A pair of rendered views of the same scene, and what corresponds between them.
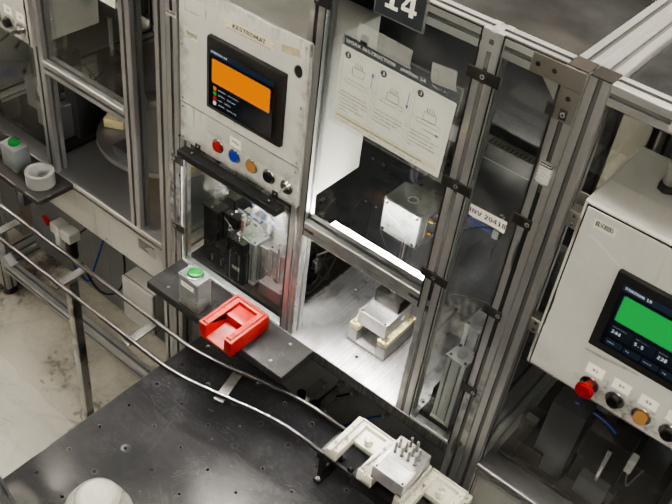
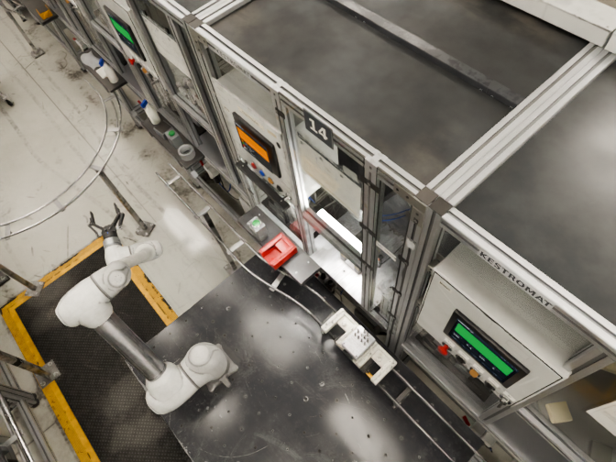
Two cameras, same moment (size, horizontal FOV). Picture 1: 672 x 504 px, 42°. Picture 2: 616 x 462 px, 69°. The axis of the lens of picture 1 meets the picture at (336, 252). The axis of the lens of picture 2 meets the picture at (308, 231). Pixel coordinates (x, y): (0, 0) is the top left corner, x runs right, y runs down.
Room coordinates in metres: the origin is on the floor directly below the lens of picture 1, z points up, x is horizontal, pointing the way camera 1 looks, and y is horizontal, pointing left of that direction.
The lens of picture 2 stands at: (0.75, -0.34, 3.00)
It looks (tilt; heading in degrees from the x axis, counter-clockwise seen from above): 60 degrees down; 23
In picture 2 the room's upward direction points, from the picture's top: 10 degrees counter-clockwise
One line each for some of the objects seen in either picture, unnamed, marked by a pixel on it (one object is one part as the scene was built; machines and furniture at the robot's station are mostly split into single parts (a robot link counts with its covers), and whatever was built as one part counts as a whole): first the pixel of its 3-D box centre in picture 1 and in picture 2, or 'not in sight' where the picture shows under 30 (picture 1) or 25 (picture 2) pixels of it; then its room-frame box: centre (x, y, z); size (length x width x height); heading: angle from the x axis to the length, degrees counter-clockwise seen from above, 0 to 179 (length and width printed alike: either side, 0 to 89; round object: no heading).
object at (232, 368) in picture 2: not in sight; (215, 368); (1.11, 0.45, 0.71); 0.22 x 0.18 x 0.06; 56
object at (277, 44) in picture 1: (270, 80); (277, 130); (1.95, 0.22, 1.60); 0.42 x 0.29 x 0.46; 56
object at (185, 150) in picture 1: (230, 176); (262, 182); (1.84, 0.30, 1.37); 0.36 x 0.04 x 0.04; 56
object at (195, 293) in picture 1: (197, 286); (259, 227); (1.81, 0.38, 0.97); 0.08 x 0.08 x 0.12; 56
